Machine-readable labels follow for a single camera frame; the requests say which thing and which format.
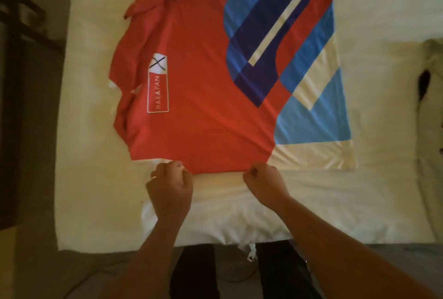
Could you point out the person's right hand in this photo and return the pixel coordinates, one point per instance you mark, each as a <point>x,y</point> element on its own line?
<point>266,184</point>

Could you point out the person's left forearm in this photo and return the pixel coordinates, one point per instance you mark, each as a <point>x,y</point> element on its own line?
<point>149,261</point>

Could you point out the white bed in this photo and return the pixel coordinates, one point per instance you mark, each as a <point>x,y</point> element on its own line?
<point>387,4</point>

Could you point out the person's leg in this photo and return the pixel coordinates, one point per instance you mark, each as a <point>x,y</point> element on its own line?
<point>287,273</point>
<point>195,273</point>

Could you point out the person's right leg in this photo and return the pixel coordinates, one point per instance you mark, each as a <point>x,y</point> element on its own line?
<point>287,273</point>

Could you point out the black round stool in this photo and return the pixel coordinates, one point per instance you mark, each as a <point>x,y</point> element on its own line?
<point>28,25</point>

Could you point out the person's right forearm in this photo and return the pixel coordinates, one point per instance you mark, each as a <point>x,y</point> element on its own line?
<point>346,254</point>

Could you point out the person's left hand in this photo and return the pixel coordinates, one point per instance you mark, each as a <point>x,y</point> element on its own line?
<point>169,191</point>

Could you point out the red blue white jersey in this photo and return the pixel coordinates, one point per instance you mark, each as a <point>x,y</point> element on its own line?
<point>201,87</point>

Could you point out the person's left leg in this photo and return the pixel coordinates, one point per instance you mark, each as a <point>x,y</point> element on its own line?
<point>195,273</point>

